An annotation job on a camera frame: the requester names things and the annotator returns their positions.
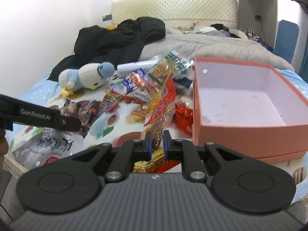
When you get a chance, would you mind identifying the grey white snack bag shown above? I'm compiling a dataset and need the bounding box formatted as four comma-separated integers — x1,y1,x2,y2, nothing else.
13,128,85,170

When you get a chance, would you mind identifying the dark brown snack bag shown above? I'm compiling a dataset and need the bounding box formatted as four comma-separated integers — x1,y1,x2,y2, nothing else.
59,100,118,138

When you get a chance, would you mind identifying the red foil snack packet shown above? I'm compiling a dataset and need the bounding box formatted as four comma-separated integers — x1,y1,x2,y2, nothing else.
175,101,194,136

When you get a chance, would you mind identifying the red yellow peanut snack bag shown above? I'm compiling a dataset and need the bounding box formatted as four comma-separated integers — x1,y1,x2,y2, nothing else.
134,77,179,173

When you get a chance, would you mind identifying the blue white snack bag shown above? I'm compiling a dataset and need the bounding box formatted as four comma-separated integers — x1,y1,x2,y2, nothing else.
122,68,156,102

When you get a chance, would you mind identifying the green clear snack bag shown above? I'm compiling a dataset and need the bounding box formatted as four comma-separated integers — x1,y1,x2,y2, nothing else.
148,49,194,85

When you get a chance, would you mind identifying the person left hand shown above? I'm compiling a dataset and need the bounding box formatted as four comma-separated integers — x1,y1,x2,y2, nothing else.
0,129,9,169

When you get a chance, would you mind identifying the light blue star bedsheet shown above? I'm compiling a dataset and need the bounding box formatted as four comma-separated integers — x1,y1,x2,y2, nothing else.
18,74,61,106

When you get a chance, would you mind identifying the pink cardboard box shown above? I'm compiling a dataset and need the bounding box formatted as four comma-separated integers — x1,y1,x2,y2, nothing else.
192,58,307,163

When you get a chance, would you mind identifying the blue white plush bird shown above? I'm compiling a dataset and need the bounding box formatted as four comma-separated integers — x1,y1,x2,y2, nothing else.
59,62,115,98

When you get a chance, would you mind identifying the small red snack packet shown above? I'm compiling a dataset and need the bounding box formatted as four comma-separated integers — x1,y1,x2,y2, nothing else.
102,88,123,104

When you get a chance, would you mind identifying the white cylindrical tube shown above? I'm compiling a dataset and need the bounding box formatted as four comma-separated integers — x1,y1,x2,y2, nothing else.
117,59,158,77

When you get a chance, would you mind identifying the clear blue plastic bag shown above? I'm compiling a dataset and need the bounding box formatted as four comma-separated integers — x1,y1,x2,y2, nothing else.
173,61,195,90

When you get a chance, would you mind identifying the black jacket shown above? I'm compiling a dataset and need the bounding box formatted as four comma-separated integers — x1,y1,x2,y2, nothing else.
49,17,166,81

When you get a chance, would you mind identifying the grey quilt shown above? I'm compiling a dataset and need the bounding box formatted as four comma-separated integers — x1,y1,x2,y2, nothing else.
139,33,295,71

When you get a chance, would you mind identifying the blue chair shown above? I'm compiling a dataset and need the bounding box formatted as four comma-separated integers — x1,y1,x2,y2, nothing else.
273,20,299,64

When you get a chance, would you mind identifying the dark clothes pile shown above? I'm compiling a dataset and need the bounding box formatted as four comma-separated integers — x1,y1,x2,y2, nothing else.
210,23,240,38

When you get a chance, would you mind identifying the cream quilted headboard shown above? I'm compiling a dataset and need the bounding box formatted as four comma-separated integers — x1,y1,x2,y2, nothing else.
111,0,238,29

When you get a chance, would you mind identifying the grey bedside shelf unit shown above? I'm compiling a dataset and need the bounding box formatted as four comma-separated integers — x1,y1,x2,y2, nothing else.
238,0,300,47

